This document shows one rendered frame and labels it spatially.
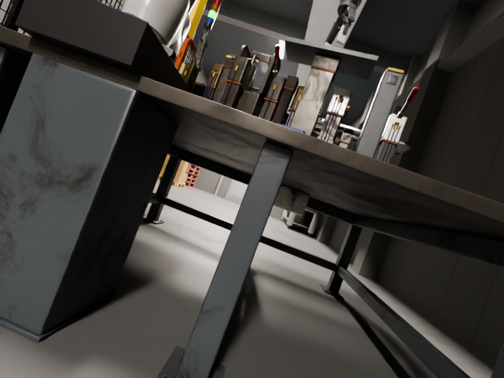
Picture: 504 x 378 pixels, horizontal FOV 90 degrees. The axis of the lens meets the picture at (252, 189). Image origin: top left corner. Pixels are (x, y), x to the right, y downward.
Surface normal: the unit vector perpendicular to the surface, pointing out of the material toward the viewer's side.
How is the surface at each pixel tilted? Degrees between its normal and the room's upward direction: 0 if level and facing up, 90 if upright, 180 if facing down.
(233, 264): 90
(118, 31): 90
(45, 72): 90
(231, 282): 90
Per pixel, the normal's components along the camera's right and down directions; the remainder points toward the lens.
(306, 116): -0.21, -0.10
